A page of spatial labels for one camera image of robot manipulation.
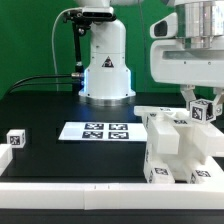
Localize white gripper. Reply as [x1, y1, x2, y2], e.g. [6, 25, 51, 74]
[150, 38, 224, 115]

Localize white tagged cube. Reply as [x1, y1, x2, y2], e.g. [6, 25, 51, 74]
[7, 129, 26, 148]
[190, 99, 214, 124]

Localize white chair seat with pegs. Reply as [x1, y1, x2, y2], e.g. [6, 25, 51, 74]
[143, 114, 221, 184]

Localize white chair back frame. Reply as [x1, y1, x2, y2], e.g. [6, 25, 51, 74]
[134, 106, 224, 157]

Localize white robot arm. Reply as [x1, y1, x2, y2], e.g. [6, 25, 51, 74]
[74, 0, 224, 117]

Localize white marker sheet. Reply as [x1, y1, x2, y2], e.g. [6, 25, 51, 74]
[59, 122, 147, 142]

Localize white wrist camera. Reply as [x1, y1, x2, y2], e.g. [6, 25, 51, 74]
[150, 13, 178, 39]

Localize white right border rail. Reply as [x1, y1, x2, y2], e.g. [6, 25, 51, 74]
[206, 156, 224, 184]

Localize white border rail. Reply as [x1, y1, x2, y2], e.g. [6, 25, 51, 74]
[0, 144, 13, 176]
[0, 183, 224, 210]
[206, 156, 224, 184]

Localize black camera on stand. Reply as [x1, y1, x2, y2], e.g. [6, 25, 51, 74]
[63, 6, 116, 77]

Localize white thin cable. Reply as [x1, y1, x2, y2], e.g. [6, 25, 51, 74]
[50, 7, 78, 92]

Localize black cables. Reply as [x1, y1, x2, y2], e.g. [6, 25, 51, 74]
[5, 73, 84, 95]

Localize white left border rail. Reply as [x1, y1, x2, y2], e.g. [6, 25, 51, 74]
[0, 144, 13, 176]

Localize white front border rail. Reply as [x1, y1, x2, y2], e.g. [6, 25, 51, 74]
[0, 183, 224, 210]

